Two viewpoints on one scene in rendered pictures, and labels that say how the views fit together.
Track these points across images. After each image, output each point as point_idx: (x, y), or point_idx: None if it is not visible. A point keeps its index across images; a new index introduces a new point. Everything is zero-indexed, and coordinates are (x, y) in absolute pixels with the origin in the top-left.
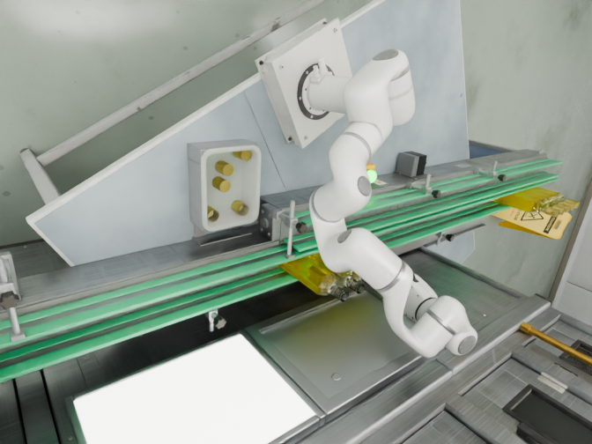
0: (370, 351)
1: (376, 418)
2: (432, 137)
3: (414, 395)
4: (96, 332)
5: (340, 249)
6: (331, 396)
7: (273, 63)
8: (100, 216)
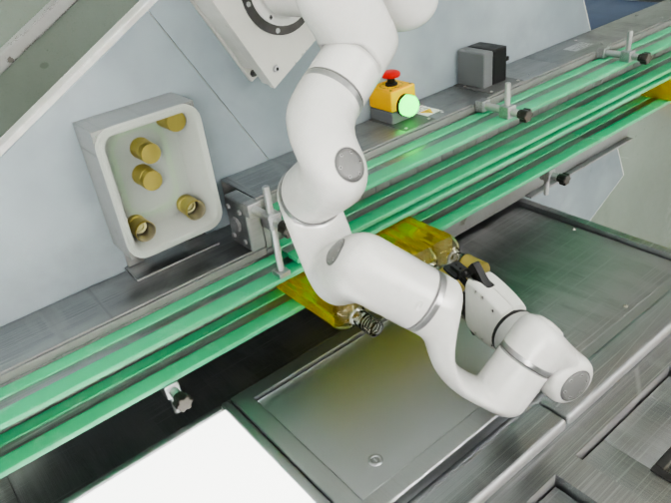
0: (431, 405)
1: None
2: (516, 9)
3: (501, 473)
4: None
5: (331, 276)
6: (367, 497)
7: None
8: None
